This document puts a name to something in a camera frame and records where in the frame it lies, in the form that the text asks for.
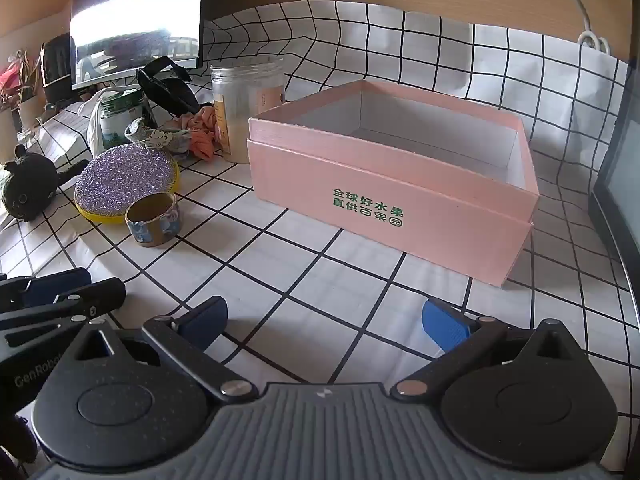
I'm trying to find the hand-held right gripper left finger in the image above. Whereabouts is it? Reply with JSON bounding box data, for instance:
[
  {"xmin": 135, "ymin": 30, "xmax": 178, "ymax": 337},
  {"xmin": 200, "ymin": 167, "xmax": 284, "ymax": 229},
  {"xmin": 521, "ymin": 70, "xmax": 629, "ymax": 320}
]
[{"xmin": 75, "ymin": 296, "xmax": 258, "ymax": 404}]

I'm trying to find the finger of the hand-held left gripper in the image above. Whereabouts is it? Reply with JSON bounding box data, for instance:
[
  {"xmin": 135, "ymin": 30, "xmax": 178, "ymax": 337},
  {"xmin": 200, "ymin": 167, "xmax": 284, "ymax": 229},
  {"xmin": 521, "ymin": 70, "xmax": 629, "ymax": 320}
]
[
  {"xmin": 0, "ymin": 277, "xmax": 127, "ymax": 348},
  {"xmin": 0, "ymin": 267, "xmax": 92, "ymax": 308}
]

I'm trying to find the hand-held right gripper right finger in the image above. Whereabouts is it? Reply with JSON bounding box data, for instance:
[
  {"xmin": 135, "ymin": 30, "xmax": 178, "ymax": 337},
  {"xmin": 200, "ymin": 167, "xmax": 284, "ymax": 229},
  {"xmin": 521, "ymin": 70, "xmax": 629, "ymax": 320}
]
[{"xmin": 392, "ymin": 298, "xmax": 588, "ymax": 402}]

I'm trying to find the black plush toy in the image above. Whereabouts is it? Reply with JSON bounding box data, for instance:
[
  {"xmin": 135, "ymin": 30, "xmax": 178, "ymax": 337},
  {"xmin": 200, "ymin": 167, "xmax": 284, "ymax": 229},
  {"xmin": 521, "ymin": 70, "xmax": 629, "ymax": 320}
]
[{"xmin": 0, "ymin": 145, "xmax": 90, "ymax": 222}]

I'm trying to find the pink cardboard box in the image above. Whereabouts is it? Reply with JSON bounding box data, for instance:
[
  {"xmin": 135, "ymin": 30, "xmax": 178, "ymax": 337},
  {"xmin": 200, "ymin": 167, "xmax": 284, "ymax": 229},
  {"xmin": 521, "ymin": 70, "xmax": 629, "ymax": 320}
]
[{"xmin": 246, "ymin": 79, "xmax": 541, "ymax": 289}]

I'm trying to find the patterned tape roll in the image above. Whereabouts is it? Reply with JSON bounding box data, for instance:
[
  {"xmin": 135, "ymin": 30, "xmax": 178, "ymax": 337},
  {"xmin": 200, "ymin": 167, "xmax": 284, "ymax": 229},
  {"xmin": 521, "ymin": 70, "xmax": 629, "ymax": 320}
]
[{"xmin": 124, "ymin": 192, "xmax": 182, "ymax": 247}]

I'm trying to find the white black checked tablecloth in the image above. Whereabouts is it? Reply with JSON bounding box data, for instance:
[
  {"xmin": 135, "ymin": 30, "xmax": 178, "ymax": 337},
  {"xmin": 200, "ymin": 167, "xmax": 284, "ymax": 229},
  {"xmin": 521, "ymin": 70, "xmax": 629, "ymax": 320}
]
[{"xmin": 0, "ymin": 0, "xmax": 640, "ymax": 417}]

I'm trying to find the purple glitter round sponge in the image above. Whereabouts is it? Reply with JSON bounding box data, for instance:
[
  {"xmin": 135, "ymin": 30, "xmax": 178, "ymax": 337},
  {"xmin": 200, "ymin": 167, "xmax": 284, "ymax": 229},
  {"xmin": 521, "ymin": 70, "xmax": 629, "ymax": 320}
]
[{"xmin": 74, "ymin": 144, "xmax": 181, "ymax": 225}]

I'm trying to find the clear plastic bag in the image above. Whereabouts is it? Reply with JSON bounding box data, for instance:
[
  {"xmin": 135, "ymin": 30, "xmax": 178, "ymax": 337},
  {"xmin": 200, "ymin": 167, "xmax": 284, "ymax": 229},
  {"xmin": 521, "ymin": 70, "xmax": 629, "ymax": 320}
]
[{"xmin": 86, "ymin": 86, "xmax": 153, "ymax": 161}]

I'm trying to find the patterned crumpled cloth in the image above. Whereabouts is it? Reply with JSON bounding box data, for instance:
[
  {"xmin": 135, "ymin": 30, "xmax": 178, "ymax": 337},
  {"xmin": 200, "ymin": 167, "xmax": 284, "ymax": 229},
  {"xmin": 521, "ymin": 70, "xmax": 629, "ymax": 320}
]
[{"xmin": 124, "ymin": 117, "xmax": 193, "ymax": 161}]

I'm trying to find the green lid jar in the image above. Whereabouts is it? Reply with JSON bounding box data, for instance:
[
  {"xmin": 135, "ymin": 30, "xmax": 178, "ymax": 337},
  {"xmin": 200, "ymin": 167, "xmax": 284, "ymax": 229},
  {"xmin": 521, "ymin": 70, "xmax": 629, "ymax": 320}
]
[{"xmin": 100, "ymin": 87, "xmax": 146, "ymax": 150}]

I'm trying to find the pink cloth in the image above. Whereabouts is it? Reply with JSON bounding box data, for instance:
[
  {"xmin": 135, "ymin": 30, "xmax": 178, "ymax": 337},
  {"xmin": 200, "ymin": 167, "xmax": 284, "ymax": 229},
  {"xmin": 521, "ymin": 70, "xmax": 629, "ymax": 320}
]
[{"xmin": 172, "ymin": 105, "xmax": 216, "ymax": 133}]

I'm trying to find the red potted plant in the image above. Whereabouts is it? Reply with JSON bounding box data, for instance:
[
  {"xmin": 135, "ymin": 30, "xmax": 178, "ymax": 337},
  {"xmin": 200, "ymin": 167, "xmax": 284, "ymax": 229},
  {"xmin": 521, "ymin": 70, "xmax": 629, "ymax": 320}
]
[{"xmin": 0, "ymin": 49, "xmax": 48, "ymax": 136}]

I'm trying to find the clear plastic jar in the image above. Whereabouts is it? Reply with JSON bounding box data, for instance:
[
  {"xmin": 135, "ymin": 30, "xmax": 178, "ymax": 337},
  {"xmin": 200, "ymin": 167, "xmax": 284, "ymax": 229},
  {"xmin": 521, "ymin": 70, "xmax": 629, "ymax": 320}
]
[{"xmin": 210, "ymin": 56, "xmax": 286, "ymax": 164}]

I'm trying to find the black cylinder speaker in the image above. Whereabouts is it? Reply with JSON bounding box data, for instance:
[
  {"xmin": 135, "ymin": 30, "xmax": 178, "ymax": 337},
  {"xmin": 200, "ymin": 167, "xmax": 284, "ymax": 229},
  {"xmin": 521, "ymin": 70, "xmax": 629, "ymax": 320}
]
[{"xmin": 40, "ymin": 34, "xmax": 76, "ymax": 106}]

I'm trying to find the dark framed screen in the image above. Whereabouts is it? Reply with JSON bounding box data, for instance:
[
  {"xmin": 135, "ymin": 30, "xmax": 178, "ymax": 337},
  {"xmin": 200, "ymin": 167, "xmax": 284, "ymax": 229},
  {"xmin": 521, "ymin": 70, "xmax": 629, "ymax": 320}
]
[{"xmin": 587, "ymin": 60, "xmax": 640, "ymax": 292}]

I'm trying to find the black computer monitor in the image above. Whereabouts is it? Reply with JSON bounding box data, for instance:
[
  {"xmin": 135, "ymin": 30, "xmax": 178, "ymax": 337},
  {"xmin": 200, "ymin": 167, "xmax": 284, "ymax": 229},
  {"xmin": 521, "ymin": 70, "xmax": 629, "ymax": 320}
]
[{"xmin": 69, "ymin": 0, "xmax": 206, "ymax": 92}]

